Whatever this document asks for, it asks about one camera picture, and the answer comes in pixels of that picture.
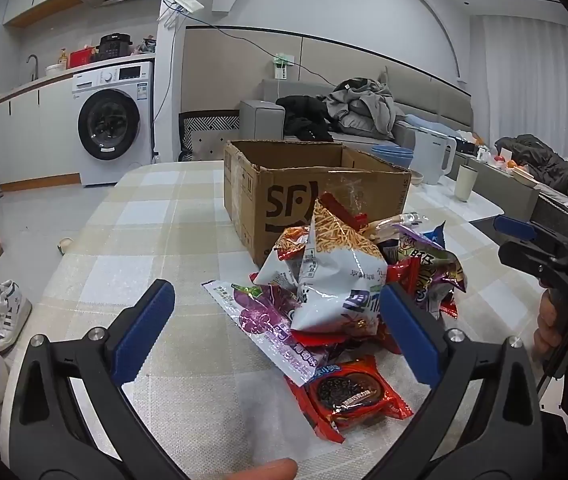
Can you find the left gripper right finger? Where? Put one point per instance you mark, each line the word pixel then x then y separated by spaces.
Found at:
pixel 481 418

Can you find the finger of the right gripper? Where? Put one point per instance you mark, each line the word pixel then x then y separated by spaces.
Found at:
pixel 523 256
pixel 514 228

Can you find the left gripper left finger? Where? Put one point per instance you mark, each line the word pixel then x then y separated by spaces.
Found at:
pixel 71 418

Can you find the red cone chips bag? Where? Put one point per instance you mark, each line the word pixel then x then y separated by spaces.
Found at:
pixel 440 275

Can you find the red cracker snack pack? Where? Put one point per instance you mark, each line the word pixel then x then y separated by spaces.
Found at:
pixel 405 273

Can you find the red chocolate cookie pack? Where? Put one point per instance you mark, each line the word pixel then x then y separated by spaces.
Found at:
pixel 346 394

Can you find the large noodle snack bag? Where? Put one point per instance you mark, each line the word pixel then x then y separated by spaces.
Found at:
pixel 340 280

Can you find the purple grape candy bag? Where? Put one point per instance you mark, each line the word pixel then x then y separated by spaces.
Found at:
pixel 264 314

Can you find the clear bread pack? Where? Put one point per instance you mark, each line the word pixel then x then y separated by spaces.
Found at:
pixel 383 230

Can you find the clear cracker sandwich pack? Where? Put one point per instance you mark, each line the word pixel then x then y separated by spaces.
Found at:
pixel 356 221

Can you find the small noodle snack bag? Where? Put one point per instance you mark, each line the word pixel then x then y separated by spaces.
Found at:
pixel 282 267

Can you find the person's right hand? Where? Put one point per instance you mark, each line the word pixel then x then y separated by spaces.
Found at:
pixel 547 335

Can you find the person's left hand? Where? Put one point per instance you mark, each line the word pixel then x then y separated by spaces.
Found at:
pixel 284 469

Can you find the dark coat on sofa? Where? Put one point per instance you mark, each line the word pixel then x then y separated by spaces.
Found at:
pixel 544 164

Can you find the beige cup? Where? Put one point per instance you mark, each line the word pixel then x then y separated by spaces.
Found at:
pixel 465 182

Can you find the white electric kettle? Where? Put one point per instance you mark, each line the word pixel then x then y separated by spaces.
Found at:
pixel 433 155

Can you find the white sneaker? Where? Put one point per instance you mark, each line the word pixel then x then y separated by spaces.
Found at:
pixel 14 312

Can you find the blue stacked bowls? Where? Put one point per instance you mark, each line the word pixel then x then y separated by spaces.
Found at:
pixel 394 154

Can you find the white curtain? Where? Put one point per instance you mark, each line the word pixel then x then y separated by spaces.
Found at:
pixel 519 79

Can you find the grey sofa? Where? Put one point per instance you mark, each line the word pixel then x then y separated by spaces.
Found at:
pixel 422 96

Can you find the green white slipper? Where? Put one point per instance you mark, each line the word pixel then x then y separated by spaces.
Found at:
pixel 64 245

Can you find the grey clothes pile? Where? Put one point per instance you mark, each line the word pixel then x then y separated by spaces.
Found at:
pixel 363 107

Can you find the black jacket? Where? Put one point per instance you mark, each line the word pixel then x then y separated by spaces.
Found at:
pixel 306 118

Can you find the brown SF cardboard box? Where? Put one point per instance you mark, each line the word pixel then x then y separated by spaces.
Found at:
pixel 270 186

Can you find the white washing machine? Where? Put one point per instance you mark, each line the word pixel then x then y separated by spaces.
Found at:
pixel 114 120

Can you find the kitchen faucet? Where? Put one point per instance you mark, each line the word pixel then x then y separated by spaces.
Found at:
pixel 32 62

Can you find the red container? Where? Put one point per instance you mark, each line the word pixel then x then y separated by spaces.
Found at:
pixel 81 57

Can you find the black rice cooker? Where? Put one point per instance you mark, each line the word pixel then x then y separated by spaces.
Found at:
pixel 114 46

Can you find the wall power strip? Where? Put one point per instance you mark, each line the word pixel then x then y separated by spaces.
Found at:
pixel 282 62

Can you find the white wall router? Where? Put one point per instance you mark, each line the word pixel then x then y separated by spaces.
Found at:
pixel 187 6

